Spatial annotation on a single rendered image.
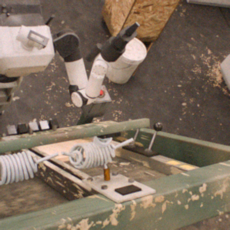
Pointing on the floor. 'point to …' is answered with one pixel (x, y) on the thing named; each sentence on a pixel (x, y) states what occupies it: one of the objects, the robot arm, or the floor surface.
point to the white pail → (127, 62)
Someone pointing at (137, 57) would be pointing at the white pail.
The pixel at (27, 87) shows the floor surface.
